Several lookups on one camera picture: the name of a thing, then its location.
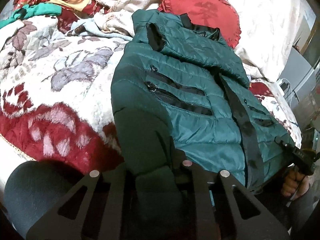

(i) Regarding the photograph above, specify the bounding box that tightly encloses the dark green puffer jacket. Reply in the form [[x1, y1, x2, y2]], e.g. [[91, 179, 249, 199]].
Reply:
[[111, 10, 293, 227]]

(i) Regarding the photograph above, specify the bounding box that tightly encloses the person's right hand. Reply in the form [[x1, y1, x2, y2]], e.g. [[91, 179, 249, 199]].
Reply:
[[281, 169, 309, 200]]

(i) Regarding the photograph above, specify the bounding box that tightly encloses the white power strip with chargers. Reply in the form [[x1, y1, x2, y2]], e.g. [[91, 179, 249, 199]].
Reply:
[[276, 78, 296, 107]]

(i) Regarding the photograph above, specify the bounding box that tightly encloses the grey cabinet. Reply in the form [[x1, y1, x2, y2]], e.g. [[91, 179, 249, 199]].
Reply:
[[278, 47, 318, 108]]

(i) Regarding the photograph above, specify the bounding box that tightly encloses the beige embossed bedspread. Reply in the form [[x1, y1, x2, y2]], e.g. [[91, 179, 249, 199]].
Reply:
[[96, 0, 316, 82]]

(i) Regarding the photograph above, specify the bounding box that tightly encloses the floral plush blanket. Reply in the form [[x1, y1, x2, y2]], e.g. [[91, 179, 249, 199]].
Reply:
[[1, 16, 129, 173]]

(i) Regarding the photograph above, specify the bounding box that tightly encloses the red heart-shaped ruffled pillow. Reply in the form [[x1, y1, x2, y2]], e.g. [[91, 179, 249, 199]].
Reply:
[[158, 0, 241, 49]]

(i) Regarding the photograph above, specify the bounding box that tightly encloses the light blue towel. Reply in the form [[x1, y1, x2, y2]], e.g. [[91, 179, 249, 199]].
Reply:
[[65, 19, 133, 41]]

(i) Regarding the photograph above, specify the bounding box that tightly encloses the teal green cloth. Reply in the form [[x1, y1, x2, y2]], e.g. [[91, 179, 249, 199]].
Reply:
[[0, 3, 62, 29]]

